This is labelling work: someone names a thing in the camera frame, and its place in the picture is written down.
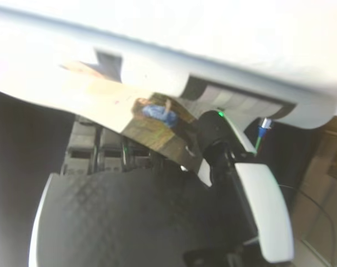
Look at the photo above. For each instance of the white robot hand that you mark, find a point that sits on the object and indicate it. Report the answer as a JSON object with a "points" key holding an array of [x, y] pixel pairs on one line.
{"points": [[129, 217]]}

